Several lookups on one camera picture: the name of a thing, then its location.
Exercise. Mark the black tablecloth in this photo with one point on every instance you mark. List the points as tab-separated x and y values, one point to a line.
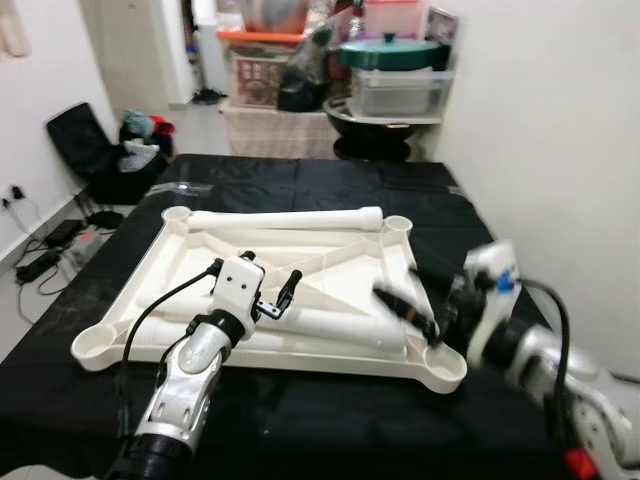
300	185

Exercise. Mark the white plastic bag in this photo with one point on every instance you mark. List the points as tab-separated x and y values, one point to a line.
142	152

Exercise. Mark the black wall charger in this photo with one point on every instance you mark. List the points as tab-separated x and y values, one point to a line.
14	196

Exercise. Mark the black wok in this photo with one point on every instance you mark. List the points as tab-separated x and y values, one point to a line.
375	135

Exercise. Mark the red stuffed toy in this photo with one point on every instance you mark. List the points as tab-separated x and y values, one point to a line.
165	125

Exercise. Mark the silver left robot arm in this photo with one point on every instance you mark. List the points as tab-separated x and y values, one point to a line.
185	385

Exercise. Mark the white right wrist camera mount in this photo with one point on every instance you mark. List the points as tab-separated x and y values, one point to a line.
485	265

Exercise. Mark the dark green slippers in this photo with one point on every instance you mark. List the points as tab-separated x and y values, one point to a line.
208	97

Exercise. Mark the black power adapter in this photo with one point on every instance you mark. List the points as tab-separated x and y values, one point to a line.
65	230

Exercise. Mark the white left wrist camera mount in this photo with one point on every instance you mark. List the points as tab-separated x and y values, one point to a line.
240	285

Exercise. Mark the orange lidded storage box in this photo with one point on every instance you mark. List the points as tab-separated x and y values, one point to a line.
260	36

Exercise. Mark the black bag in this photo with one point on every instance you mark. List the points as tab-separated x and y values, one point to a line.
310	80

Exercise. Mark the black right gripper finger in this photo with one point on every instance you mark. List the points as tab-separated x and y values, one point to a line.
405	312
430	280

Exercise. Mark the beige cloth covered bench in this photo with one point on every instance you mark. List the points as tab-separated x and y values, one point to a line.
270	132

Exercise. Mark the green pot with lid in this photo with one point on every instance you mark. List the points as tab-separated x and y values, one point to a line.
390	52

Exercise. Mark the white plastic table top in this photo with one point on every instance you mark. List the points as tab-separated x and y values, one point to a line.
330	255

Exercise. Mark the black folding chair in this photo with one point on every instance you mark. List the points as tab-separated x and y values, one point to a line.
80	140

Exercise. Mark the clear plastic storage box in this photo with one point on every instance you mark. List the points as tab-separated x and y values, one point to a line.
400	92

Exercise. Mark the green stuffed toy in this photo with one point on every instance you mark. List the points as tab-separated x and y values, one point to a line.
138	122

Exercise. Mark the pink box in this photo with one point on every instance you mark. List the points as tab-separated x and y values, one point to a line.
398	15

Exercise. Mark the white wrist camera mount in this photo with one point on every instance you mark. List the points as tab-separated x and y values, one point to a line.
240	285
485	265

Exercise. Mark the red printed carton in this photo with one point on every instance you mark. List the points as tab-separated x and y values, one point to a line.
262	82

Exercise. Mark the black power strip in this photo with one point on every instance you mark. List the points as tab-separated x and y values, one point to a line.
38	265

